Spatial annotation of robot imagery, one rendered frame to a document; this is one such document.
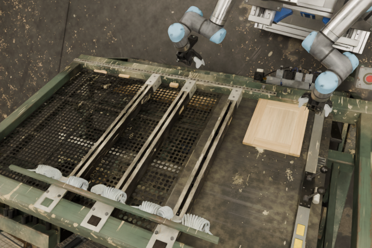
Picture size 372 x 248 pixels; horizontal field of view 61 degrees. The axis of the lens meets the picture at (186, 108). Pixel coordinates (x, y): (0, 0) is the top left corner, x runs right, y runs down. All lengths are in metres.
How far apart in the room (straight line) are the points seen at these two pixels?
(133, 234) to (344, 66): 1.10
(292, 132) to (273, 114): 0.18
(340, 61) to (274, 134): 0.70
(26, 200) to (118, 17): 2.36
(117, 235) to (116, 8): 2.66
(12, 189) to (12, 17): 3.17
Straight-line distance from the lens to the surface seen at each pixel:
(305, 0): 2.06
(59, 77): 2.64
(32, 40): 4.45
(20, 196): 1.82
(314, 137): 1.89
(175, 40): 1.48
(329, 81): 1.30
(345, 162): 1.92
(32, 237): 2.09
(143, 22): 3.46
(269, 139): 1.87
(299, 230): 1.54
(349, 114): 2.12
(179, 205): 1.54
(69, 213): 1.63
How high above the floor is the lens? 2.97
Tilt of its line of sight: 66 degrees down
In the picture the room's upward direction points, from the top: 110 degrees counter-clockwise
